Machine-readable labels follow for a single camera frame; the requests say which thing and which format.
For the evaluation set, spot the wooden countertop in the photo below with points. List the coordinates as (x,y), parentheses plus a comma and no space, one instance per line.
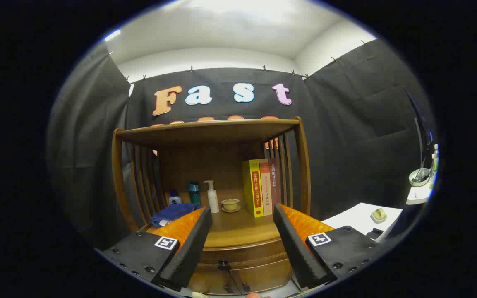
(238,231)

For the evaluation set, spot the white bowl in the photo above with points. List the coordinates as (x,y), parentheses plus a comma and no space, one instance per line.
(419,177)

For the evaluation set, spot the yellow saucer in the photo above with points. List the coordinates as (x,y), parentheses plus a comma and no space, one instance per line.
(231,211)

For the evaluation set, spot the blue towel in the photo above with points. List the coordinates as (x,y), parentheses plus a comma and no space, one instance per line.
(174,213)

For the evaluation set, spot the black backdrop cloth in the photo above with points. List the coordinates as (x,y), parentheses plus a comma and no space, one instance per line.
(346,145)

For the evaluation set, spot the teal bottle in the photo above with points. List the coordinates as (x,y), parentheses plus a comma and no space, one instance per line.
(195,194)

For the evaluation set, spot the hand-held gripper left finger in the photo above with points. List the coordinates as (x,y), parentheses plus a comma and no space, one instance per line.
(192,244)

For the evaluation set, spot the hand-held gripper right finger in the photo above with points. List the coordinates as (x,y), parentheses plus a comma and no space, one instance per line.
(294,244)

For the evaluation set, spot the white pump bottle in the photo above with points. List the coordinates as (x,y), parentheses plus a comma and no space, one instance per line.
(213,200)

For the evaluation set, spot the orange book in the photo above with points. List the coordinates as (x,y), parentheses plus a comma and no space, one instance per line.
(266,186)

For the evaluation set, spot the yellow tea cup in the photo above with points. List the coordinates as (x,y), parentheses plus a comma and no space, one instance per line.
(230,203)

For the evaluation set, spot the brown book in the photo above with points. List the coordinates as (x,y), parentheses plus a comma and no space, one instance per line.
(275,182)

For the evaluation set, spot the wooden drawer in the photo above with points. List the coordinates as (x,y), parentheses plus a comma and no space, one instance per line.
(255,254)

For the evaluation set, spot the yellow book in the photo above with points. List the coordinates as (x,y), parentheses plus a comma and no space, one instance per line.
(252,190)

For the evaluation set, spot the small green white holder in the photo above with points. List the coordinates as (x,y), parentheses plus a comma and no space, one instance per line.
(379,215)

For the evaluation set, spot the white side cabinet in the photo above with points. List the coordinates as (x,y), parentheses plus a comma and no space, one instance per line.
(354,217)

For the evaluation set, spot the small white blue bottle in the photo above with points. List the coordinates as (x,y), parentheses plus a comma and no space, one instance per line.
(175,198)

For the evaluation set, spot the wooden cabinet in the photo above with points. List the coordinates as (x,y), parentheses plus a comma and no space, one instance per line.
(205,132)

